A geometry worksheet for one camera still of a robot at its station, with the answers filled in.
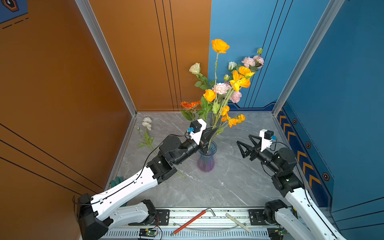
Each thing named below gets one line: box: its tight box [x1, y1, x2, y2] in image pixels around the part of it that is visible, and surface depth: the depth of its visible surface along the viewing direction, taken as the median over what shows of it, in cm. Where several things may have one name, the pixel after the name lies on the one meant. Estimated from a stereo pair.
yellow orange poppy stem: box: [210, 105, 246, 145], surface depth 67 cm
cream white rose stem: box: [189, 62, 215, 90], surface depth 89 cm
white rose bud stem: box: [228, 61, 237, 75], surface depth 93 cm
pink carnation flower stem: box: [212, 82, 242, 104], surface depth 88 cm
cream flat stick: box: [225, 212, 252, 233], surface depth 74 cm
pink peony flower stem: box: [241, 47, 264, 72], surface depth 84 cm
